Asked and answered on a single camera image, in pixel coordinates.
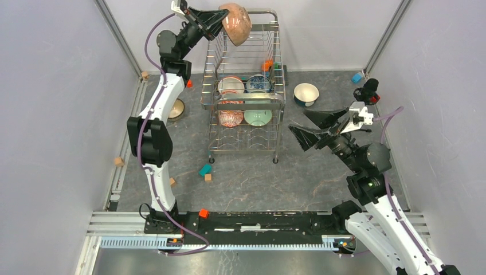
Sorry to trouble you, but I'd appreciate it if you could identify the pale green bowl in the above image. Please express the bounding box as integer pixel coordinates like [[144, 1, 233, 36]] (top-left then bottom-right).
[[244, 90, 272, 127]]

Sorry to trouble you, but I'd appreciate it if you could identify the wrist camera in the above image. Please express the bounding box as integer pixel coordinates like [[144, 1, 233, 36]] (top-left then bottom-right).
[[340, 101, 374, 133], [171, 0, 187, 16]]

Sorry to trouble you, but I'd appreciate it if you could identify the blue floral bowl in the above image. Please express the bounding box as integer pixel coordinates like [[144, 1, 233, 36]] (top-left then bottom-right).
[[245, 74, 272, 93]]

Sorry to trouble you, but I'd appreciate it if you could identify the red cube on base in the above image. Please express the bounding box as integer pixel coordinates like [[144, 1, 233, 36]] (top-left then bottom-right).
[[199, 209, 209, 219]]

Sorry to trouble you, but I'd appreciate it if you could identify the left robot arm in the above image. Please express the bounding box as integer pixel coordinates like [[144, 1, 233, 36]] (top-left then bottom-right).
[[127, 4, 229, 234]]

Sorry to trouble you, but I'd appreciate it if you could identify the teal and white bowl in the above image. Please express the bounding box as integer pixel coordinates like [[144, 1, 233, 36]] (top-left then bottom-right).
[[293, 83, 320, 107]]

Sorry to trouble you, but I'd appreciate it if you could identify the white bowl orange rim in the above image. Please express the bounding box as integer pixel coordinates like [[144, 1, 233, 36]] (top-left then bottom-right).
[[217, 76, 245, 93]]

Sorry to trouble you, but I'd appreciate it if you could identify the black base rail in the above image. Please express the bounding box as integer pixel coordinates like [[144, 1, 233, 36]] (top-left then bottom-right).
[[144, 211, 349, 246]]

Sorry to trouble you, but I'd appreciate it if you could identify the orange toy piece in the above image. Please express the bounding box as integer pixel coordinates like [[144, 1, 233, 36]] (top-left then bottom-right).
[[261, 59, 273, 73]]

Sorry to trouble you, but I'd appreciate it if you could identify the blue block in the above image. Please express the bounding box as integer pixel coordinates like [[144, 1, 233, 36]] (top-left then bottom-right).
[[351, 72, 364, 84]]

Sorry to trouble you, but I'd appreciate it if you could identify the metal dish rack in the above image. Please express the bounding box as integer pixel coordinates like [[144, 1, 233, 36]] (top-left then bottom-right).
[[201, 8, 286, 164]]

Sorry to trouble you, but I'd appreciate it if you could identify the red patterned bowl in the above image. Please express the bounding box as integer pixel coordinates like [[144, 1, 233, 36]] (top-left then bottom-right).
[[217, 100, 244, 127]]

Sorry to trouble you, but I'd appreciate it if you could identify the black patterned bowl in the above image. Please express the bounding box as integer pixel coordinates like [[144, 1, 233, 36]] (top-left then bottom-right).
[[167, 99, 186, 121]]

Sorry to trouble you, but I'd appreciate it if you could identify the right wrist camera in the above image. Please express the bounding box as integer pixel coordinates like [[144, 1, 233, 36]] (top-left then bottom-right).
[[340, 101, 374, 133]]

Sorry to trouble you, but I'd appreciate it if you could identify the black microphone on tripod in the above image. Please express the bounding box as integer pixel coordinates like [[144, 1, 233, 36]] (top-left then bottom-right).
[[353, 78, 381, 133]]

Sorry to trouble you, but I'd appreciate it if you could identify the teal block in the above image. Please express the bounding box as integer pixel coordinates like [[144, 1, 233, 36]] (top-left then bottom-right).
[[199, 163, 212, 177]]

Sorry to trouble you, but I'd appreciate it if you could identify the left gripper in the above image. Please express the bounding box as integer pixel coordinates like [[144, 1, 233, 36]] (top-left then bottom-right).
[[178, 6, 231, 60]]

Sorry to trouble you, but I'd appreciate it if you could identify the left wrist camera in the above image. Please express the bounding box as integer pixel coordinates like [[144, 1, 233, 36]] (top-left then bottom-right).
[[171, 0, 187, 16]]

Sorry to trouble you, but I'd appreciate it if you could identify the pink speckled bowl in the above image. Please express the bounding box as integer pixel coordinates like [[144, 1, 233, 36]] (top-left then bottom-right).
[[218, 3, 253, 46]]

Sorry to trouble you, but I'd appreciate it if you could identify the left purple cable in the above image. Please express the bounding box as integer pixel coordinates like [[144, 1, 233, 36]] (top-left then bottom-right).
[[136, 13, 210, 257]]

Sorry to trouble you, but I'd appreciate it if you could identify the light wooden cube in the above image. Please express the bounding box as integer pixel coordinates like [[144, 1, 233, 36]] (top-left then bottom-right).
[[113, 156, 124, 167]]

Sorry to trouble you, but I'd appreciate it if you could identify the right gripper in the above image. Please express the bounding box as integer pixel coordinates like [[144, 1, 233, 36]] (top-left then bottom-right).
[[288, 106, 363, 172]]

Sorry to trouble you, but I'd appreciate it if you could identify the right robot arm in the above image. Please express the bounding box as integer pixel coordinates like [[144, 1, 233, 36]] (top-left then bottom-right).
[[289, 102, 459, 274]]

